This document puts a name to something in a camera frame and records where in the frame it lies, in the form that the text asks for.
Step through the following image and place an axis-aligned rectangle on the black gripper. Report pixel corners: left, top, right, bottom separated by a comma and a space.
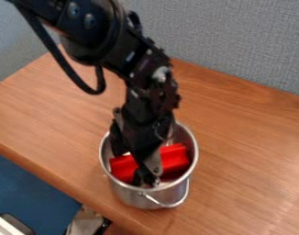
109, 107, 175, 187

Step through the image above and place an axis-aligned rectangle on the red block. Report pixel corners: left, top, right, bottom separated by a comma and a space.
109, 143, 191, 184

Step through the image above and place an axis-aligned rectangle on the white object at corner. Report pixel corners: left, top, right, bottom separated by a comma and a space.
0, 213, 36, 235

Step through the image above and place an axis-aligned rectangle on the grey table leg bracket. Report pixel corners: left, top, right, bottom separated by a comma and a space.
64, 206, 112, 235

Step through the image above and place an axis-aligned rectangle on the metal pot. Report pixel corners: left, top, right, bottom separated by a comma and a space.
99, 123, 199, 209

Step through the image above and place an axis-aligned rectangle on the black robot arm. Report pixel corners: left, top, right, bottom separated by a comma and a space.
7, 0, 180, 186

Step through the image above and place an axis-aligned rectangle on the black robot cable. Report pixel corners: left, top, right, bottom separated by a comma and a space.
16, 6, 108, 95

